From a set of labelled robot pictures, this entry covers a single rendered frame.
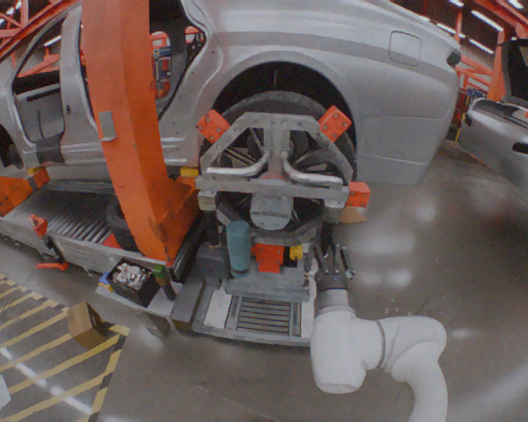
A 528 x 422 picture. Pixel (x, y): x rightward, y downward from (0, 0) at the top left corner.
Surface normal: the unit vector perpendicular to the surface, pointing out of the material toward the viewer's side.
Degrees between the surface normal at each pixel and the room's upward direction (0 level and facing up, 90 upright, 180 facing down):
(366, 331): 9
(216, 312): 0
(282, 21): 90
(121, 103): 90
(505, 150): 89
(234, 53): 90
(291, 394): 0
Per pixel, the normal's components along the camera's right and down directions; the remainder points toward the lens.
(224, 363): 0.03, -0.81
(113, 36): -0.11, 0.58
